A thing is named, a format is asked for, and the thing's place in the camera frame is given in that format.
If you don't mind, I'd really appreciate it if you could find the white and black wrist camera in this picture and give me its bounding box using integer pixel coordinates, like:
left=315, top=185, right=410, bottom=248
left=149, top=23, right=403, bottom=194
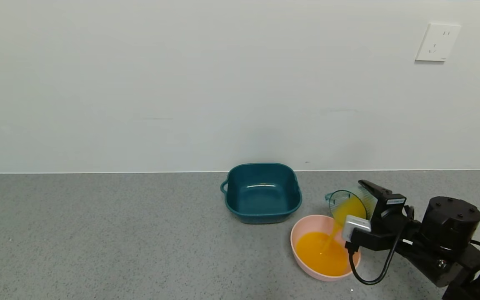
left=342, top=215, right=395, bottom=251

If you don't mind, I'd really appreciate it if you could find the translucent blue ribbed cup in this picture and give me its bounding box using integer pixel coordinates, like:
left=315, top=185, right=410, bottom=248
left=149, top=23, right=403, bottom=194
left=325, top=185, right=378, bottom=234

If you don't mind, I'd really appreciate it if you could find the white wall socket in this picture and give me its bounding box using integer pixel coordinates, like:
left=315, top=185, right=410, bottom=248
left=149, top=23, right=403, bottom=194
left=415, top=23, right=461, bottom=63

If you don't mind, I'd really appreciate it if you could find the teal square plastic basin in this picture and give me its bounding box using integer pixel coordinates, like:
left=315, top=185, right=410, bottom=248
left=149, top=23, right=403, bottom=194
left=220, top=162, right=303, bottom=225

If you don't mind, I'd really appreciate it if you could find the pink plastic bowl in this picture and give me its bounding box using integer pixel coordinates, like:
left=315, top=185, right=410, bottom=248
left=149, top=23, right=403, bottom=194
left=290, top=215, right=361, bottom=282

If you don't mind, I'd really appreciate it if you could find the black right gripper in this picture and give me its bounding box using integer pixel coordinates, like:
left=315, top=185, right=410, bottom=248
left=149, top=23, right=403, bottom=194
left=358, top=180, right=420, bottom=231

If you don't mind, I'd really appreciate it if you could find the orange juice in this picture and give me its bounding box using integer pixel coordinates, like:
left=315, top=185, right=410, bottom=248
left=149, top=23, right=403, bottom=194
left=295, top=195, right=368, bottom=277

